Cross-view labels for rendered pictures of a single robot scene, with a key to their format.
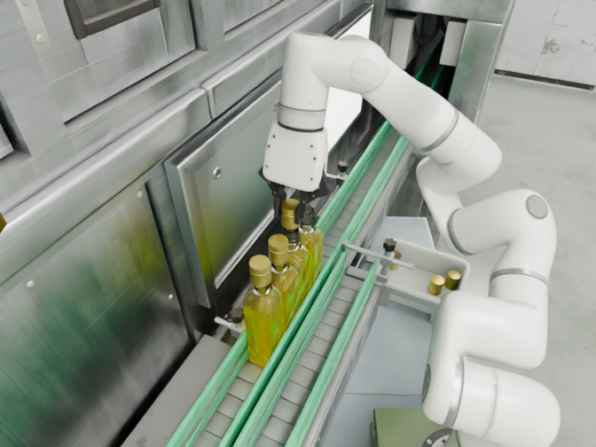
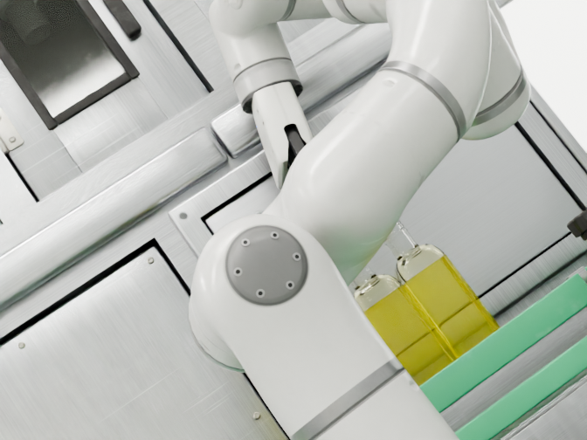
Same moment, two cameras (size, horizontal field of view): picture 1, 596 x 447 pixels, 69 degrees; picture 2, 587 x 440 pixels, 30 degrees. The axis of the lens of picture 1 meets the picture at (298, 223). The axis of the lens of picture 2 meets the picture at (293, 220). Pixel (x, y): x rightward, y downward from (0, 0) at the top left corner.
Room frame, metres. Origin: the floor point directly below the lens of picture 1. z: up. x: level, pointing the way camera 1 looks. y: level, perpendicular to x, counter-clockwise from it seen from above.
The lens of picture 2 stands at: (-0.15, -0.96, 0.96)
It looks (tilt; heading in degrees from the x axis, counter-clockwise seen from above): 11 degrees up; 54
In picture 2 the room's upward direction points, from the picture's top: 36 degrees counter-clockwise
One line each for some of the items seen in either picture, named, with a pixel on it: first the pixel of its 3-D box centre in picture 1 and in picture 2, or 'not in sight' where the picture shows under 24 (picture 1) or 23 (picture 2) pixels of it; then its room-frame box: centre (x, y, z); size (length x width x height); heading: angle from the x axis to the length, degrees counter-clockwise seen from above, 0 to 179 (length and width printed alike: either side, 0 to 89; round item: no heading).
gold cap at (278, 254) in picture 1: (278, 249); not in sight; (0.54, 0.03, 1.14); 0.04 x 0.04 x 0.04
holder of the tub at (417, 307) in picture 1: (408, 278); not in sight; (0.77, -0.30, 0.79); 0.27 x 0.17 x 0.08; 64
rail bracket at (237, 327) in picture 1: (231, 328); not in sight; (0.51, 0.13, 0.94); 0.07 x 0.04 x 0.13; 64
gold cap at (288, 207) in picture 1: (290, 213); not in sight; (0.59, 0.01, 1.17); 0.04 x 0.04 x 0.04
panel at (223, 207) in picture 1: (301, 128); (529, 129); (0.94, -0.01, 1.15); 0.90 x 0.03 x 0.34; 154
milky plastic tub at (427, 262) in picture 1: (419, 280); not in sight; (0.76, -0.32, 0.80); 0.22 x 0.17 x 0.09; 64
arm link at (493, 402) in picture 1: (497, 416); (283, 323); (0.28, -0.29, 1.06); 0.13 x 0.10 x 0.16; 72
